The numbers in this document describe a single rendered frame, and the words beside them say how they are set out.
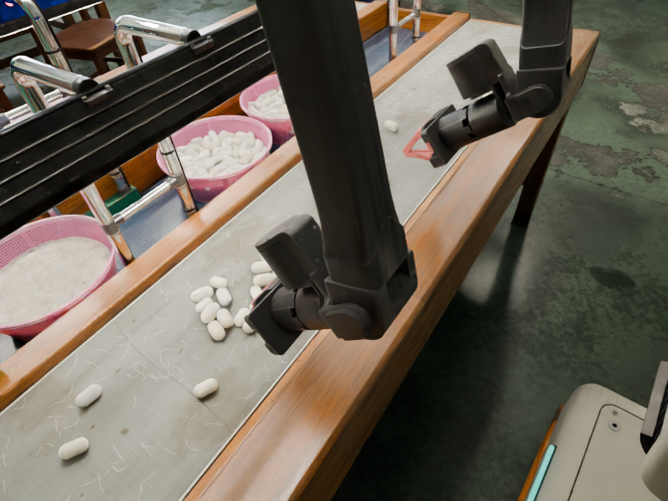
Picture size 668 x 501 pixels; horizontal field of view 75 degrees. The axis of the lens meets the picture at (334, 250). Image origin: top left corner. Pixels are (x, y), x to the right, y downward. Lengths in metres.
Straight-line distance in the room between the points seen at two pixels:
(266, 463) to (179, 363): 0.22
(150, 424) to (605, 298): 1.58
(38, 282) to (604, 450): 1.20
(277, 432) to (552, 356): 1.19
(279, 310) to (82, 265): 0.51
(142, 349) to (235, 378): 0.16
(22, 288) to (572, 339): 1.54
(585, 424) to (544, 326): 0.55
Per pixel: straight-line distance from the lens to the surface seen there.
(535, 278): 1.82
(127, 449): 0.67
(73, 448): 0.69
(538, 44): 0.66
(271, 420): 0.60
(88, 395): 0.72
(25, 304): 0.93
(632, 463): 1.22
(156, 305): 0.79
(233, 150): 1.09
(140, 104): 0.56
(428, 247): 0.76
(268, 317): 0.53
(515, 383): 1.54
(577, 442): 1.19
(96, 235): 0.98
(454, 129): 0.72
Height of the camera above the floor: 1.31
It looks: 46 degrees down
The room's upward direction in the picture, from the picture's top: 5 degrees counter-clockwise
